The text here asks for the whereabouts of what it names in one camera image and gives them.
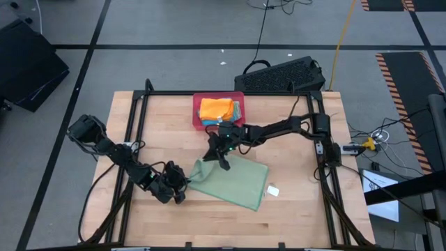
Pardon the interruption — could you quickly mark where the black perforated computer case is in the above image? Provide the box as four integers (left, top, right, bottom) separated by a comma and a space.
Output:
233, 55, 327, 93

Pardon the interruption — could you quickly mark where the white floor cable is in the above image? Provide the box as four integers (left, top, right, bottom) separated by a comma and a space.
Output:
34, 0, 43, 36

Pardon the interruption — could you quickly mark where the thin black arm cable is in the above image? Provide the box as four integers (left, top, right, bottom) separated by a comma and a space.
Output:
286, 79, 300, 121

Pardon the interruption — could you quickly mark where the orange microfiber towel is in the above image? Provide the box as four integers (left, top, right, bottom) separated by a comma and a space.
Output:
198, 98, 235, 122

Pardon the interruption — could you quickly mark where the black hanging cable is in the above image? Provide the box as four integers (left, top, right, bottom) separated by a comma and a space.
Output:
243, 0, 313, 75

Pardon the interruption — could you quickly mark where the black striped floor mat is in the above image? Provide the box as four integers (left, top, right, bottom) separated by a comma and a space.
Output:
361, 0, 446, 13
375, 51, 446, 175

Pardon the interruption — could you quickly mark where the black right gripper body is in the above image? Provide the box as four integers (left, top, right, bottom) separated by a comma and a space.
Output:
208, 124, 245, 172

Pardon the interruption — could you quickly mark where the large black box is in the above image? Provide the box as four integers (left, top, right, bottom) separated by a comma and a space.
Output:
0, 19, 70, 113

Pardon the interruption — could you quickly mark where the red plastic bin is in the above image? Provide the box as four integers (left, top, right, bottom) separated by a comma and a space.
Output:
192, 91, 247, 132

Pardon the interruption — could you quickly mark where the laptop with white screen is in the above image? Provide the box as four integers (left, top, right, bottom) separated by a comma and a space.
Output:
362, 169, 400, 223

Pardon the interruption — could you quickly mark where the yellow cable connector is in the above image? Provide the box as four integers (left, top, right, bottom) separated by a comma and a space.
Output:
362, 137, 379, 151

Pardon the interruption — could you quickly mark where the pale green microfiber towel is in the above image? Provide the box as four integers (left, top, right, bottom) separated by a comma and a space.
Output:
187, 153, 281, 212

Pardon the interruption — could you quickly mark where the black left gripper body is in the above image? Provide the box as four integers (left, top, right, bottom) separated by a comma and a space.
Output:
158, 160, 189, 205

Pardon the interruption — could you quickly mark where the black metal stand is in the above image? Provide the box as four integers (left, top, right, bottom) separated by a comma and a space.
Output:
364, 93, 446, 251

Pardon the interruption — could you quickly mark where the thick yellow hanging cable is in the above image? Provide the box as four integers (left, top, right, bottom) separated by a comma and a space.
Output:
328, 0, 358, 91

